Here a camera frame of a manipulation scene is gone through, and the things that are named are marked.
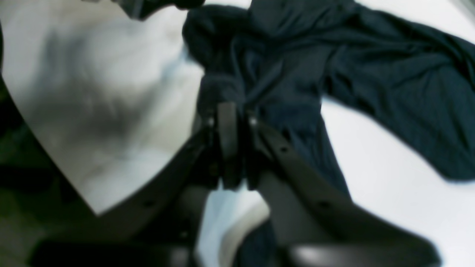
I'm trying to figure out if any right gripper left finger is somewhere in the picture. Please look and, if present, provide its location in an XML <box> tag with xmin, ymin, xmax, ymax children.
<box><xmin>29</xmin><ymin>102</ymin><xmax>242</xmax><ymax>267</ymax></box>

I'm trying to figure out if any dark navy t-shirt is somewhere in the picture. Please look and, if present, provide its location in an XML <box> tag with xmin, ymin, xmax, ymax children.
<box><xmin>182</xmin><ymin>0</ymin><xmax>475</xmax><ymax>267</ymax></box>

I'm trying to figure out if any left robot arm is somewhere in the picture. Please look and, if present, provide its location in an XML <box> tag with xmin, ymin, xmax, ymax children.
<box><xmin>112</xmin><ymin>0</ymin><xmax>205</xmax><ymax>21</ymax></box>

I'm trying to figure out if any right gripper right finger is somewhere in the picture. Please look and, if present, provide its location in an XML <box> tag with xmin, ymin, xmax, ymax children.
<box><xmin>245</xmin><ymin>111</ymin><xmax>441</xmax><ymax>267</ymax></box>

